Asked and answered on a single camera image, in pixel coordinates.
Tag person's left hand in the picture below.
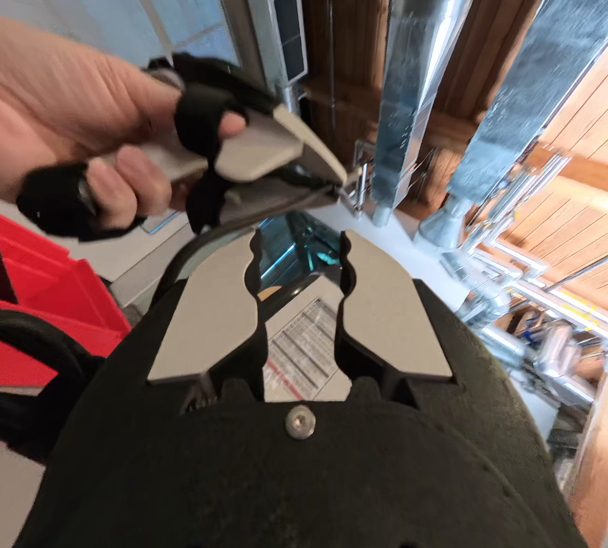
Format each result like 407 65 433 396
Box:
0 16 249 230

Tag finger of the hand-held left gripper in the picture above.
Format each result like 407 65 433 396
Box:
273 104 350 188
221 168 342 226

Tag red plastic bin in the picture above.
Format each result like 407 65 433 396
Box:
0 213 131 387

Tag silver ceiling pipes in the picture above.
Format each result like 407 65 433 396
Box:
442 225 608 411

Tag black usb-c cable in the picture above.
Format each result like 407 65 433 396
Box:
0 185 345 463

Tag instruction sheet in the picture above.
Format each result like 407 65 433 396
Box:
256 273 354 402

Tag silver metal pipe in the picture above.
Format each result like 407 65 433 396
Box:
352 140 370 217

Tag rectangular silver duct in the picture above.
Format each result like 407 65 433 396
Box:
370 0 478 227

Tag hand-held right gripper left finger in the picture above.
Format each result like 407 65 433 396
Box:
146 228 269 400

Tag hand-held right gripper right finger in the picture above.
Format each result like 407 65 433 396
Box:
334 229 454 398

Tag large tapered silver duct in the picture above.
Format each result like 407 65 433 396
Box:
417 0 608 252

